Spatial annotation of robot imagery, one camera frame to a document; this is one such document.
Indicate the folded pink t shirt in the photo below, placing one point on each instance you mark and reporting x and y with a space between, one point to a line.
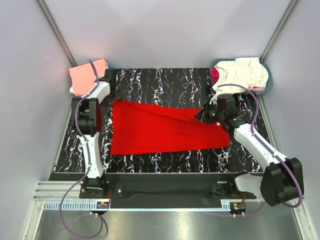
83 76

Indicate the pink garment in basket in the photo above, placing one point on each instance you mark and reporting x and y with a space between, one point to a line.
256 89

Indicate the red t shirt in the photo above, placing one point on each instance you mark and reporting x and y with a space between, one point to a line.
140 128

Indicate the black marbled table mat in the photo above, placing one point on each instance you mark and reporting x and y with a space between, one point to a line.
167 87

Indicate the slotted cable duct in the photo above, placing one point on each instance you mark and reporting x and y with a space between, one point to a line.
102 206

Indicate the folded white t shirt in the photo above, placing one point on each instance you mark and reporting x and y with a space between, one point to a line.
71 90

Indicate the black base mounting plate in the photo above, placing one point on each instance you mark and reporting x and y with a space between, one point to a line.
228 178

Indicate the magenta garment in basket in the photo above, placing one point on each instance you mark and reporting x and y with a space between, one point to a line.
214 74

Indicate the right aluminium corner post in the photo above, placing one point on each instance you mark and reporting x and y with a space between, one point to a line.
279 27

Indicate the aluminium frame rail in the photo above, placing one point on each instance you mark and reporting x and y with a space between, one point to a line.
57 191

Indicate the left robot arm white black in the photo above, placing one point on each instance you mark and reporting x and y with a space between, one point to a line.
87 121

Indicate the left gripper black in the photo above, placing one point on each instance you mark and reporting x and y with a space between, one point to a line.
117 96

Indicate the cream crumpled t shirt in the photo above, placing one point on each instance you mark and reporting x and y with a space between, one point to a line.
240 75

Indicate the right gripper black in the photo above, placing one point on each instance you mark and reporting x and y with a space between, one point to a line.
207 106

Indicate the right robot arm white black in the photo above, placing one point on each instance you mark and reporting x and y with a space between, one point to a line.
282 179

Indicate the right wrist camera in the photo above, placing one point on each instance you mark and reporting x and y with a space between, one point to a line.
226 102

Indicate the aluminium corner post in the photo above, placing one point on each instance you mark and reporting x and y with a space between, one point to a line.
56 31
279 27

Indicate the left aluminium corner post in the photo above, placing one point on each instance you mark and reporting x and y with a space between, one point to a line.
56 31

